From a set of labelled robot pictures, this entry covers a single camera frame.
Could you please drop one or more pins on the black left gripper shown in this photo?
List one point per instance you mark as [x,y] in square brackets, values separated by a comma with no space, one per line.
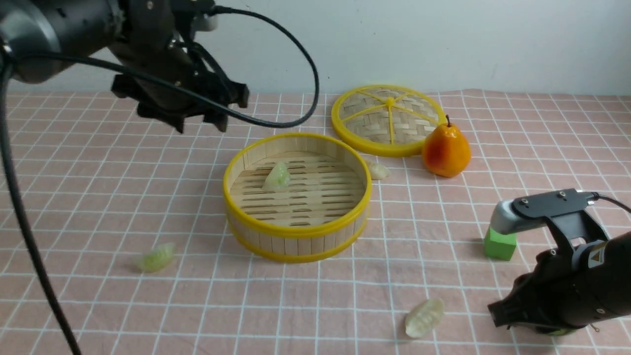
[157,39]

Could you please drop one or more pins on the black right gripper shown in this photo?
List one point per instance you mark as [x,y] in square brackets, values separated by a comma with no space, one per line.
[546,300]

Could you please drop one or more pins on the white dumpling front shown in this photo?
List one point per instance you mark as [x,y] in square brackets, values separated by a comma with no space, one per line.
[423,318]

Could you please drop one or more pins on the white dumpling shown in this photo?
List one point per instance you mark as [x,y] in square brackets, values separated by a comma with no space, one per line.
[423,318]
[377,171]

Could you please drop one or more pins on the green dumpling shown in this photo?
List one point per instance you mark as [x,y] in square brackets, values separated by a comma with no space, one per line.
[278,178]
[157,259]

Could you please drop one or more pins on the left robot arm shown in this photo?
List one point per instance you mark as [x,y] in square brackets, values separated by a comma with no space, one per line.
[77,28]

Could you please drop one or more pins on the bamboo steamer tray yellow rim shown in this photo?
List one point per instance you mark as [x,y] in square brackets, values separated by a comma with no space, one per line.
[322,212]

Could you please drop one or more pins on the woven bamboo steamer lid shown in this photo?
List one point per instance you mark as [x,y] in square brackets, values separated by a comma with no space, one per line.
[385,120]

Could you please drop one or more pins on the green toy watermelon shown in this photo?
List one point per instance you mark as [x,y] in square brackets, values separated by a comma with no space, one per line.
[559,332]

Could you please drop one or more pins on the green cube block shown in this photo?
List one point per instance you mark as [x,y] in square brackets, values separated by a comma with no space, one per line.
[499,246]

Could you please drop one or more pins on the orange toy pear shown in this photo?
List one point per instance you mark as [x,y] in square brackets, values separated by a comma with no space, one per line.
[446,151]

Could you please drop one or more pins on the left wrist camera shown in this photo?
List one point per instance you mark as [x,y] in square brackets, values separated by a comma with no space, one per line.
[203,19]

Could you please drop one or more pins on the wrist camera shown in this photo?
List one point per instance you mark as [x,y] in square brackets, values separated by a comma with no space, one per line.
[563,212]
[203,19]

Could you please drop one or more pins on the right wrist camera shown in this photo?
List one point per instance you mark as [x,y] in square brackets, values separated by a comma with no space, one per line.
[563,212]

